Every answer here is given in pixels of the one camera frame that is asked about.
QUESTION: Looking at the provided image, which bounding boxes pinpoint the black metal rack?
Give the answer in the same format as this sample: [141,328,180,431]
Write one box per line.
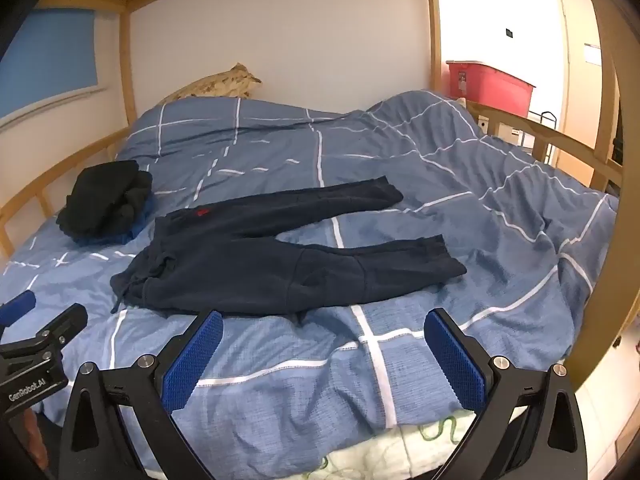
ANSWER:
[527,110,559,163]

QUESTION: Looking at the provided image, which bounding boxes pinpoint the navy pants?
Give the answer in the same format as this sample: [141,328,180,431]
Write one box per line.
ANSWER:
[110,176,468,317]

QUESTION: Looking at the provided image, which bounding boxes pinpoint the red storage bin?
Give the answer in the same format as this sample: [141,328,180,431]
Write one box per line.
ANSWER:
[446,60,537,117]

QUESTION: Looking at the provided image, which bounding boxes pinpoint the blue window blind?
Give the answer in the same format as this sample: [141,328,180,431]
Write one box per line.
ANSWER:
[0,7,101,106]

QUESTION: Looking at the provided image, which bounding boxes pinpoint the beige patterned pillow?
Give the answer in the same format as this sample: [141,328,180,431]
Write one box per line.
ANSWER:
[160,62,263,106]

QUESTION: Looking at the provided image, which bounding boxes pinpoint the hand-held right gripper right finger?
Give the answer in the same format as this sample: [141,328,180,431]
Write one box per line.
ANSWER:
[424,307,588,480]

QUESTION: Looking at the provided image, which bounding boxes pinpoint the white green-patterned bed sheet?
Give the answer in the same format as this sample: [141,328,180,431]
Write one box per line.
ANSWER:
[310,407,531,480]

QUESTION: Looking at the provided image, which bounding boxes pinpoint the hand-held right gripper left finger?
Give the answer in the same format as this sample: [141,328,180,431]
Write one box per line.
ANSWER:
[57,310,226,480]

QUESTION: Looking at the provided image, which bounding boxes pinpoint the cardboard box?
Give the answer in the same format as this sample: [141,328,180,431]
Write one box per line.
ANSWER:
[477,112,524,147]

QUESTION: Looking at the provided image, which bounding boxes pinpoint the wooden bunk bed frame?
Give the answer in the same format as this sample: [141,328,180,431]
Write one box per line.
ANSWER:
[0,0,626,391]

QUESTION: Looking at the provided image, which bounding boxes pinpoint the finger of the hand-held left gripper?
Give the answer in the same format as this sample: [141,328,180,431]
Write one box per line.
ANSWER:
[0,291,37,328]
[0,304,89,361]

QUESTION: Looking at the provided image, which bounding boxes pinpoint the folded blue garment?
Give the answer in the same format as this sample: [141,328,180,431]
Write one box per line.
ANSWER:
[75,195,157,247]

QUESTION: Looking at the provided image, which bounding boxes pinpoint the blue checked duvet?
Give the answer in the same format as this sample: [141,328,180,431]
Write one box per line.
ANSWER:
[0,90,621,441]

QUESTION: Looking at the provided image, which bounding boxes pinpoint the cream door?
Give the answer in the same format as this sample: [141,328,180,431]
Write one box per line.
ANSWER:
[557,0,608,181]

